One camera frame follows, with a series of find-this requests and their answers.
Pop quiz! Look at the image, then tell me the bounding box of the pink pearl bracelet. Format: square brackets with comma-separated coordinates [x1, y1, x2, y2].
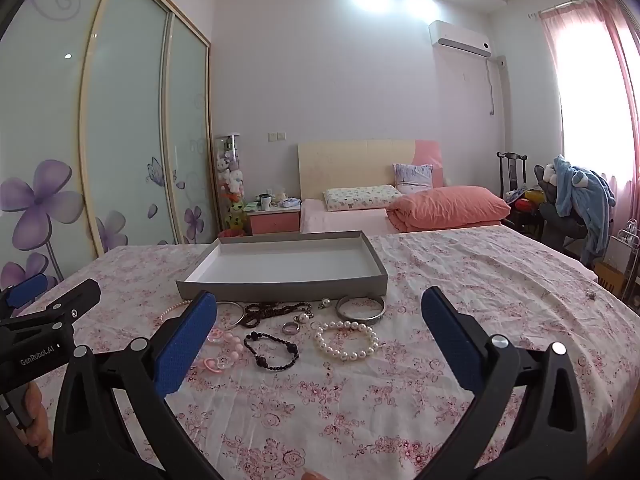
[159, 300, 193, 326]

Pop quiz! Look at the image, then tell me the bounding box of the pink nightstand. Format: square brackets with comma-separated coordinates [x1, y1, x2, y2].
[248, 200, 302, 236]

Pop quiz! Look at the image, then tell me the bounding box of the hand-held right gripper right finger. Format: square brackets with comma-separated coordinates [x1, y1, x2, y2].
[415, 286, 587, 480]

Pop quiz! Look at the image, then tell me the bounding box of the dark red bead necklace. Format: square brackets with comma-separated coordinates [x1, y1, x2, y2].
[240, 301, 315, 330]

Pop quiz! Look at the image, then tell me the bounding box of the cardboard box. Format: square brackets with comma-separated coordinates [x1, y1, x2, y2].
[596, 260, 626, 297]

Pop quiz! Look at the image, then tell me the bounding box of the pink curtain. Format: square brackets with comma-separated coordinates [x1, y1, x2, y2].
[539, 0, 640, 271]

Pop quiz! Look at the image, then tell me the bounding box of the chair with blue clothes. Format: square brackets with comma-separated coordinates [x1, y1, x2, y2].
[547, 155, 617, 266]

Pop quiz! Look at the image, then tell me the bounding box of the grey cardboard tray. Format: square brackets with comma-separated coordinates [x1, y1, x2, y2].
[176, 230, 389, 302]

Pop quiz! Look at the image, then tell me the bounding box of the salmon pink pillow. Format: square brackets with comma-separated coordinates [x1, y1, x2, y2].
[386, 186, 512, 233]

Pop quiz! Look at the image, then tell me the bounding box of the thin silver bangle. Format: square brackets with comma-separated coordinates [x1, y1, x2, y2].
[215, 301, 247, 332]

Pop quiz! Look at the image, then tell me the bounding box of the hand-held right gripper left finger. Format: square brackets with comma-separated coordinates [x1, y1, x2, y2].
[52, 290, 221, 480]

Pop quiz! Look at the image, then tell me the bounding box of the pink translucent bead bracelet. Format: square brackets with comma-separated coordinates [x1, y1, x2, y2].
[192, 327, 251, 376]

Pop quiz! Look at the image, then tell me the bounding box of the floral print pillow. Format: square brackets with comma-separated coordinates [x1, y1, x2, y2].
[322, 185, 403, 212]

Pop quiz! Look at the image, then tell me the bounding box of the floral glass sliding wardrobe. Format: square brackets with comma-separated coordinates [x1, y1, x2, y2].
[0, 0, 217, 291]

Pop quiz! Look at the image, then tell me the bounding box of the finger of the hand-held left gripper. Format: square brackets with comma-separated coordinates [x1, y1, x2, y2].
[0, 274, 49, 313]
[47, 279, 102, 322]

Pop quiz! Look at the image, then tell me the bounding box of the black bead bracelet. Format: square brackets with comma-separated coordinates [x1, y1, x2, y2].
[243, 331, 300, 372]

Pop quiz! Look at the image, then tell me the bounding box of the small lilac pillow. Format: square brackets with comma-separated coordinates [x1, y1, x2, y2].
[392, 163, 433, 192]

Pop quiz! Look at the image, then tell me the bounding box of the plush toy display tube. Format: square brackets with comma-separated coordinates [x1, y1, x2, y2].
[215, 132, 248, 233]

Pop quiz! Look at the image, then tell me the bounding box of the wide silver bangle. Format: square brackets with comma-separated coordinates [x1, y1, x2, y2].
[336, 294, 387, 323]

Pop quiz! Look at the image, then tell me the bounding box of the beige and pink headboard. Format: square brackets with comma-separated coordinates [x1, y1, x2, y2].
[298, 140, 443, 201]

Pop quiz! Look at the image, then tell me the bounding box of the white pearl bracelet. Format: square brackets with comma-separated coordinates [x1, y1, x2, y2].
[313, 321, 380, 362]

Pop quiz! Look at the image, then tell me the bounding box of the pale pink mattress sheet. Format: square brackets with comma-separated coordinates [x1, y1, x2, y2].
[300, 198, 392, 235]

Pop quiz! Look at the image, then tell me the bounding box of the air conditioner pipe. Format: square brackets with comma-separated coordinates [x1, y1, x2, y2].
[486, 56, 504, 117]

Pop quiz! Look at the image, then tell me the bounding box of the dark wooden chair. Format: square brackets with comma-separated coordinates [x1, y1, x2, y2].
[496, 152, 528, 197]

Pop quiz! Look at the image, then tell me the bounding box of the person's left hand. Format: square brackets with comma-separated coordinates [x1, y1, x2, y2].
[22, 381, 54, 454]

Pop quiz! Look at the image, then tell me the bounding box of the white air conditioner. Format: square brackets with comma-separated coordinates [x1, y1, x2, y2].
[428, 20, 493, 58]

